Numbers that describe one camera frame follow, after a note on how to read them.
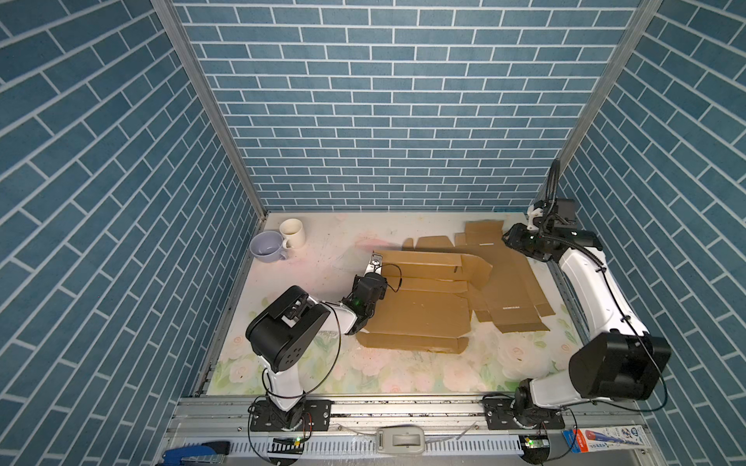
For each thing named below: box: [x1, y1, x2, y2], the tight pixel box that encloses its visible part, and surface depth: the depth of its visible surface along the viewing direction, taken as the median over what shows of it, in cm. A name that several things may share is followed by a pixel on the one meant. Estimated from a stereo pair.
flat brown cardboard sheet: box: [454, 219, 556, 334], surface depth 98 cm
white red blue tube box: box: [562, 425, 652, 454], surface depth 71 cm
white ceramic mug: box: [278, 217, 306, 250], surface depth 105 cm
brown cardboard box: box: [355, 235, 494, 355], surface depth 91 cm
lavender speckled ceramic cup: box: [248, 231, 287, 264], surface depth 106 cm
